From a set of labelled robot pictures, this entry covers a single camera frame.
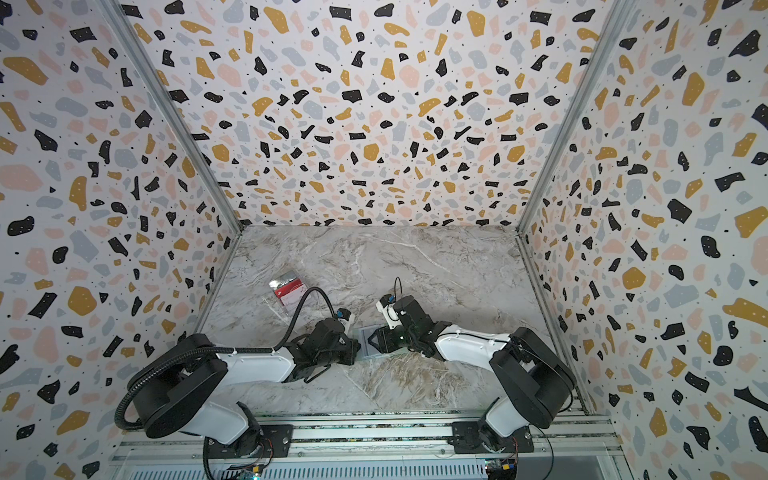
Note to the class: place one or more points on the red card in box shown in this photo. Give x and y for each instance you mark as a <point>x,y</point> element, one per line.
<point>287,288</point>

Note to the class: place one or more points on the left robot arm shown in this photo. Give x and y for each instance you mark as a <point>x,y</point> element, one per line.
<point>174,393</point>

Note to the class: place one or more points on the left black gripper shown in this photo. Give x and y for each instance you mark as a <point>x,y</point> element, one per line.
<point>354,346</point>

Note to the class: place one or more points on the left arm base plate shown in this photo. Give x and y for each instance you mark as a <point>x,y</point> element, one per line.
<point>272,441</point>

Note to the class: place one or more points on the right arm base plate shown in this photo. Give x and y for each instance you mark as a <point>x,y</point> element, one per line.
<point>476,437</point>

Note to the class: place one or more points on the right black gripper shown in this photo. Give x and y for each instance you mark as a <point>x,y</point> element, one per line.
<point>387,338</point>

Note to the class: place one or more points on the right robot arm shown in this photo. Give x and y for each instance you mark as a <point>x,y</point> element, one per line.
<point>536,382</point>

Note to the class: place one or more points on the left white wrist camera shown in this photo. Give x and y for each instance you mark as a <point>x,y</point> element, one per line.
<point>346,318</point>

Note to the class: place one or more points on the clear acrylic card box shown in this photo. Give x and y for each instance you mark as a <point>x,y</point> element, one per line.
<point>291,301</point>

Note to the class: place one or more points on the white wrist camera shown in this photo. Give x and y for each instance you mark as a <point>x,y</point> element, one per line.
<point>385,306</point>
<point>346,318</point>

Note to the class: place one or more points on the aluminium front rail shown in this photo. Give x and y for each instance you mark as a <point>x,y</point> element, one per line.
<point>379,436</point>

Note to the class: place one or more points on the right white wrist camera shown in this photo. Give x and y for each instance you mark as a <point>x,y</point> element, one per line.
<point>385,306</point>

